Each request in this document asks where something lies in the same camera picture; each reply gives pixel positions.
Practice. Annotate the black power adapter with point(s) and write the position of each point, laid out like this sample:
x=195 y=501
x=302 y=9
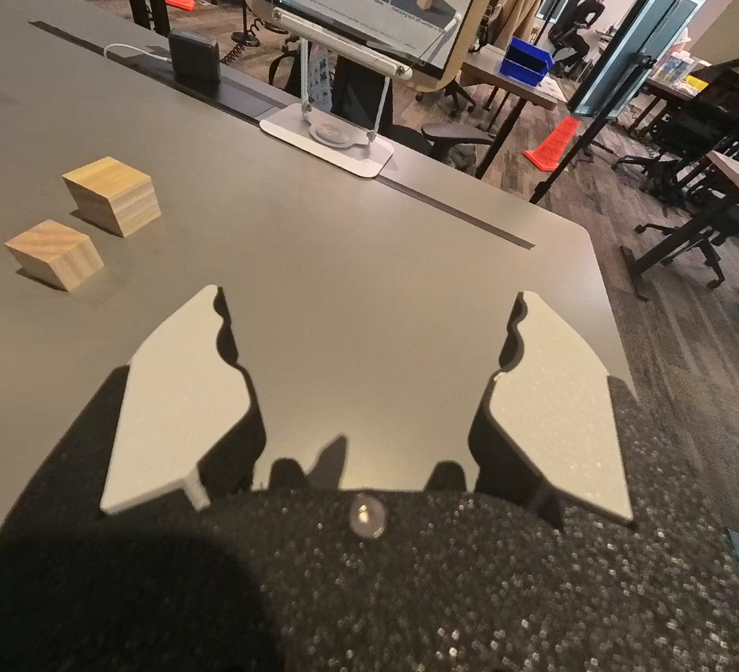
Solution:
x=193 y=57

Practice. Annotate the blue storage bin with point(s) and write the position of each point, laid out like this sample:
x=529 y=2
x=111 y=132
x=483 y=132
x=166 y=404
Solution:
x=522 y=71

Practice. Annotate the medium wooden cube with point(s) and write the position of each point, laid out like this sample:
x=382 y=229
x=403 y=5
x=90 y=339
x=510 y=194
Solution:
x=55 y=256

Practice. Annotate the black tripod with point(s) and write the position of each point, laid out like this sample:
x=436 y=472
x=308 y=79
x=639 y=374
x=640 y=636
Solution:
x=568 y=161

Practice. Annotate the printed paper sheet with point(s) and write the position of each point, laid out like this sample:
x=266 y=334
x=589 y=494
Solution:
x=320 y=77

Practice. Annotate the black office chair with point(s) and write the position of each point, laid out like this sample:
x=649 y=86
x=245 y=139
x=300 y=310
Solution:
x=456 y=133
x=669 y=163
x=447 y=97

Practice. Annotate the framed screen on tripod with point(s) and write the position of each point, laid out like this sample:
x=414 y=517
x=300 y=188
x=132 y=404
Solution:
x=635 y=42

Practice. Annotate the beige coat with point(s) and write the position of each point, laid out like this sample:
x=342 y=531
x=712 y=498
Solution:
x=519 y=2

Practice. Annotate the large wooden cube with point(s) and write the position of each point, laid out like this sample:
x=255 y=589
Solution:
x=115 y=198

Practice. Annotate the dark desk frame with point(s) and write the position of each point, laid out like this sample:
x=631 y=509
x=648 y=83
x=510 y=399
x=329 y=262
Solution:
x=681 y=233

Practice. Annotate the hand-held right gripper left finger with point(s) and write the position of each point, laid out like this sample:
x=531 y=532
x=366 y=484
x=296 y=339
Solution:
x=173 y=406

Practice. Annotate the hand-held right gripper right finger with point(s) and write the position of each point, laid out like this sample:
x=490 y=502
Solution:
x=554 y=423

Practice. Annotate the wooden background desk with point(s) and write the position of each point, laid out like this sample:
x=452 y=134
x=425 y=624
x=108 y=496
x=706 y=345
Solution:
x=491 y=57

